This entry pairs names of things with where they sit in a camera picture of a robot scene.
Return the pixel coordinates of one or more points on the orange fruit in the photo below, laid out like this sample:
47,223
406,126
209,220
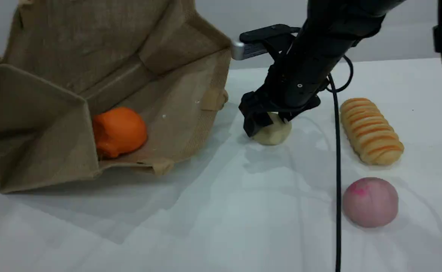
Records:
121,130

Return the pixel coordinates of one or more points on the pale egg yolk pastry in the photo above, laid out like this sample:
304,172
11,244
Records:
275,134

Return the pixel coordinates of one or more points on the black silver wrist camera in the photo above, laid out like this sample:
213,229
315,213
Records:
258,41

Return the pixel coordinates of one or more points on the brown jute tote bag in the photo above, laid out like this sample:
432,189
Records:
47,113

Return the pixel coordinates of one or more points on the pink round bun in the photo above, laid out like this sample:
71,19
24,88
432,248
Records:
370,204

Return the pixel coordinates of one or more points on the striped long bread roll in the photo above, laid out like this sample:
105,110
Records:
371,132

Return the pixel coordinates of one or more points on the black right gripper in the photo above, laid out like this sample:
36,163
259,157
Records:
300,75

